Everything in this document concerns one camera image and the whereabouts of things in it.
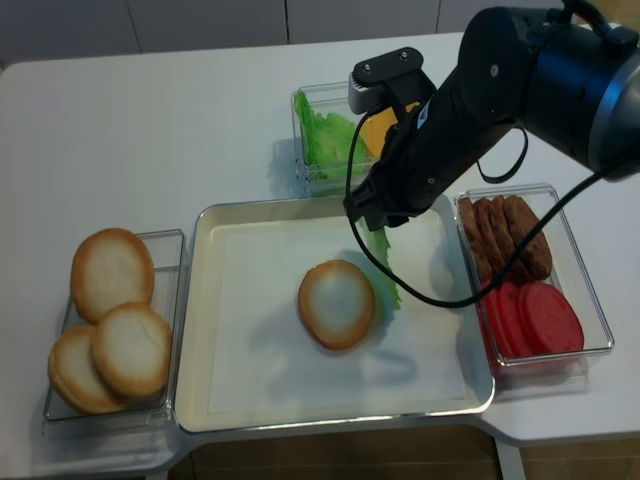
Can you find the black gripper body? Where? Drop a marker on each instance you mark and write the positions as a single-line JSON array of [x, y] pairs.
[[432, 149]]

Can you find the green lettuce leaf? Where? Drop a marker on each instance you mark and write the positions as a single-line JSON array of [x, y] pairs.
[[326, 139], [379, 246]]

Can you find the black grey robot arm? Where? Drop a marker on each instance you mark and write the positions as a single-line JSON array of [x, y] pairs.
[[562, 75]]

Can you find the orange cheese slice top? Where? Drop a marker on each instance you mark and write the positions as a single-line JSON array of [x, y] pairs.
[[380, 125]]

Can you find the yellow cheese slice under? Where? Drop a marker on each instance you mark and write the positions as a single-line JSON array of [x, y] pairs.
[[365, 135]]

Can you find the green lettuce leaf behind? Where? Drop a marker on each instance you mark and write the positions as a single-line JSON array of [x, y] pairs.
[[326, 139]]

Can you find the clear lettuce cheese container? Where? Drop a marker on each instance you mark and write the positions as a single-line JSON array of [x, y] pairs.
[[324, 99]]

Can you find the back brown meat patty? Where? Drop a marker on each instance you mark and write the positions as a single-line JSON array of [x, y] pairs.
[[474, 238]]

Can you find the middle red tomato slice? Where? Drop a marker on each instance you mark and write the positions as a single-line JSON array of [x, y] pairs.
[[510, 320]]

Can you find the red tomato slice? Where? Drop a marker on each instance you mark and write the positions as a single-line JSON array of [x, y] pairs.
[[549, 322], [510, 320], [491, 305]]

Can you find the back red tomato slice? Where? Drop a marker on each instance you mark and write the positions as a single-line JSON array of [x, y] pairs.
[[491, 305]]

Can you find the bun half on tray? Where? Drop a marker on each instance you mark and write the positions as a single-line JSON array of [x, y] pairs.
[[336, 304]]

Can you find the clear patty tomato container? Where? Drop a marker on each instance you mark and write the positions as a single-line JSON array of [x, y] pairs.
[[553, 258]]

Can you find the front red tomato slice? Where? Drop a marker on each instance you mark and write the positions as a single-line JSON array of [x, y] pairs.
[[549, 322]]

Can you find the cream metal baking tray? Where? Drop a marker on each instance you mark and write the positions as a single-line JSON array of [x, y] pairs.
[[194, 378]]

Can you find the white parchment paper sheet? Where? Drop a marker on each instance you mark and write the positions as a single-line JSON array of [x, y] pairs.
[[266, 366]]

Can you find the upper bun half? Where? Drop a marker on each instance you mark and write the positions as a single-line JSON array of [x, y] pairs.
[[110, 267]]

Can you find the front bun half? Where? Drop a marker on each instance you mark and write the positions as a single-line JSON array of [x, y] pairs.
[[131, 349]]

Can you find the clear bun container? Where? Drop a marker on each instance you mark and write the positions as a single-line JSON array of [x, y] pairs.
[[171, 268]]

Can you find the lower left bun half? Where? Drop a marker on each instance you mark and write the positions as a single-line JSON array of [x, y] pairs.
[[74, 377]]

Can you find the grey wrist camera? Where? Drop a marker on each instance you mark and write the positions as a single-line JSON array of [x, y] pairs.
[[393, 80]]

